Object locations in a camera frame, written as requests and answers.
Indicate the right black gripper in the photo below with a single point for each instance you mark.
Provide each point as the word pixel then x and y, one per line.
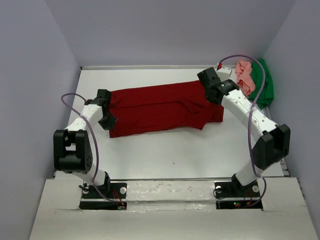
pixel 215 102

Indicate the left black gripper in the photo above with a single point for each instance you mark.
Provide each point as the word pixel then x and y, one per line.
pixel 108 125

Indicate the red t-shirt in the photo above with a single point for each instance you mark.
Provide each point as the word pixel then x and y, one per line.
pixel 162 107

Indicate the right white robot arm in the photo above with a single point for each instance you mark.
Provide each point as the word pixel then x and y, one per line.
pixel 272 141

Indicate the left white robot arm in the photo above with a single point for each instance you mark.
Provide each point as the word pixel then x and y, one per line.
pixel 75 148

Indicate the pink t-shirt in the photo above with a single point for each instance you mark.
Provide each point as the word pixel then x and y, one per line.
pixel 244 80

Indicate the green t-shirt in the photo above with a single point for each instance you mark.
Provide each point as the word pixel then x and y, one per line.
pixel 267 94

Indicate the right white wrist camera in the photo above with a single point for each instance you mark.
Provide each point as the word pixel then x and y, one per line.
pixel 224 73

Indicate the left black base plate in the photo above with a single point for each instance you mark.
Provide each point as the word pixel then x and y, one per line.
pixel 113 200

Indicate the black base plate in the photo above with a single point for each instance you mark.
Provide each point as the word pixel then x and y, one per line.
pixel 229 199
pixel 113 200

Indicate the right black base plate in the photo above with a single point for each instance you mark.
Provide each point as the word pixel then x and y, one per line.
pixel 229 199

